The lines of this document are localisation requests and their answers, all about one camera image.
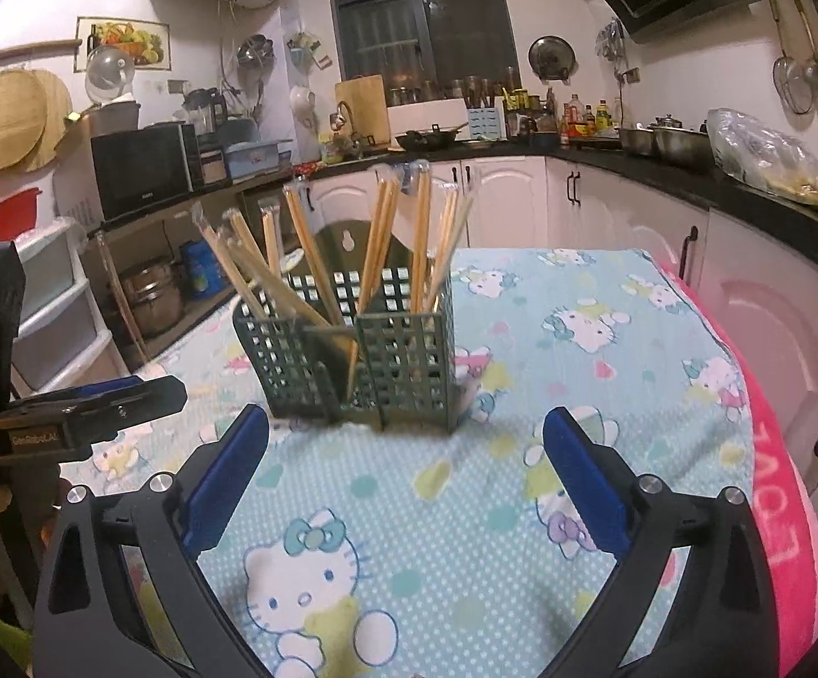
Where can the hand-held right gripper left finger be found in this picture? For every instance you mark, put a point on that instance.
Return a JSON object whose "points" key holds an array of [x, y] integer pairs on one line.
{"points": [[225, 480]]}

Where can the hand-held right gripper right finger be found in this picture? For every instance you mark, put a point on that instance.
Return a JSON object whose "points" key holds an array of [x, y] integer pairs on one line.
{"points": [[589, 480]]}

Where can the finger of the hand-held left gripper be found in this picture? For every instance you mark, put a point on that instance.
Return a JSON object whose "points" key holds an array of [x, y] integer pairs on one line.
{"points": [[98, 409]]}

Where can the green plastic utensil holder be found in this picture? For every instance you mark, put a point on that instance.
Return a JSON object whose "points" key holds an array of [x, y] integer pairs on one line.
{"points": [[395, 367]]}

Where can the bunch of wooden chopsticks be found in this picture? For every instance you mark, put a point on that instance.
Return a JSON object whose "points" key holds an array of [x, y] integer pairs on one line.
{"points": [[421, 226]]}

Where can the white plastic drawer unit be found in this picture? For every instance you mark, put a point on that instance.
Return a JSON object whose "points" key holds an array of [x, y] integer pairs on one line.
{"points": [[63, 318]]}

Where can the wooden shelf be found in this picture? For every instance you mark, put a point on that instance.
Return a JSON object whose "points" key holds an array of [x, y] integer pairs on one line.
{"points": [[124, 304]]}

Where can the red plastic basin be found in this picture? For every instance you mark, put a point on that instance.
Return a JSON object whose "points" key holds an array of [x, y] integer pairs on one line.
{"points": [[6, 215]]}

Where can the steel stockpot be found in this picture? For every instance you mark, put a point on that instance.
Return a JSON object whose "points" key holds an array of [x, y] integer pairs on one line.
{"points": [[153, 300]]}

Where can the cartoon cat printed blanket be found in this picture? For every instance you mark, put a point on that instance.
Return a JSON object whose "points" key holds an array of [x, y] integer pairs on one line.
{"points": [[451, 544]]}

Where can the blue detergent bag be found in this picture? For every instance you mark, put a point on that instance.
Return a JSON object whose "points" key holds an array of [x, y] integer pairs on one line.
{"points": [[204, 270]]}

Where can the pink towel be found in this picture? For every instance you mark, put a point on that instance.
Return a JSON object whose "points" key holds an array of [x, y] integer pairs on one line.
{"points": [[783, 494]]}

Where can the black microwave oven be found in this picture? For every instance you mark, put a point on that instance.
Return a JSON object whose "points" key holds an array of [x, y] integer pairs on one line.
{"points": [[141, 173]]}

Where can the round wooden board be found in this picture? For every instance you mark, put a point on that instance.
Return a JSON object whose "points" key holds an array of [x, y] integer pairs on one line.
{"points": [[59, 113]]}

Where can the grey pot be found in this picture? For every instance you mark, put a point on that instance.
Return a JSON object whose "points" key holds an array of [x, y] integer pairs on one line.
{"points": [[116, 120]]}

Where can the wooden rod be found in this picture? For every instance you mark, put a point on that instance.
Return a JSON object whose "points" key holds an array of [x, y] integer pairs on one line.
{"points": [[20, 53]]}

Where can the glass pot lid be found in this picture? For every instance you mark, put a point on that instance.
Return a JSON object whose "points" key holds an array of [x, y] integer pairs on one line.
{"points": [[109, 74]]}

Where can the white base cabinets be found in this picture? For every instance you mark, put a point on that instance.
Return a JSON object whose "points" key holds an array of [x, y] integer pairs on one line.
{"points": [[522, 198]]}

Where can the blue plastic basket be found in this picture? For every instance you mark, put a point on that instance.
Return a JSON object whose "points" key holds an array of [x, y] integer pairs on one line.
{"points": [[257, 159]]}

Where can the blender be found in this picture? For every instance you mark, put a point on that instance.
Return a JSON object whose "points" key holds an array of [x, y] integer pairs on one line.
{"points": [[204, 113]]}

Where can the black kitchen countertop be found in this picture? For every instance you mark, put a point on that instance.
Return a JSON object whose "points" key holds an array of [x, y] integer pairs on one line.
{"points": [[592, 154]]}

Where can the steel cooking pot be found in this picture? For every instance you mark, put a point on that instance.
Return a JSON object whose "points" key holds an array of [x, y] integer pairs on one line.
{"points": [[638, 141], [684, 145]]}

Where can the row of sauce bottles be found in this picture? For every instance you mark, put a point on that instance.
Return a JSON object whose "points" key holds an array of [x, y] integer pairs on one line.
{"points": [[585, 123]]}

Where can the blue white knife holder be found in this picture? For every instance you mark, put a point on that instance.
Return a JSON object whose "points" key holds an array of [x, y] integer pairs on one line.
{"points": [[487, 125]]}

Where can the plastic bag of vegetables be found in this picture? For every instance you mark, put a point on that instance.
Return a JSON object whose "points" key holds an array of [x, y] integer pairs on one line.
{"points": [[769, 155]]}

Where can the black wok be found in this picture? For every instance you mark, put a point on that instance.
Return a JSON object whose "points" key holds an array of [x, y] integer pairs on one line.
{"points": [[427, 139]]}

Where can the hanging steel colander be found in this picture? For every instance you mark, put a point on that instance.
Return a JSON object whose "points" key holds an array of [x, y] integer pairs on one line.
{"points": [[253, 51]]}

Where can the steel faucet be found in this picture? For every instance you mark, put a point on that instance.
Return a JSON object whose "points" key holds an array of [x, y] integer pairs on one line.
{"points": [[342, 116]]}

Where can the wooden cutting board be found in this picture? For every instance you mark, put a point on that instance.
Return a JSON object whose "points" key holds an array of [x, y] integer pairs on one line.
{"points": [[361, 111]]}

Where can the row of steel jars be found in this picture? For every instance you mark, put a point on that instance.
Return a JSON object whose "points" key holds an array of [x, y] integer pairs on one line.
{"points": [[451, 93]]}

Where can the hanging steel pan lid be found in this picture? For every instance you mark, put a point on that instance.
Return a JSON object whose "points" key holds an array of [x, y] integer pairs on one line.
{"points": [[551, 58]]}

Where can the dark window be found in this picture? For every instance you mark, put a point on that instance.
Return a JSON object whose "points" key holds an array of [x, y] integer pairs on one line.
{"points": [[423, 21]]}

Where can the fruit wall poster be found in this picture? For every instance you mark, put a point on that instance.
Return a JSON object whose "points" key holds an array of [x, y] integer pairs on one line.
{"points": [[133, 35]]}

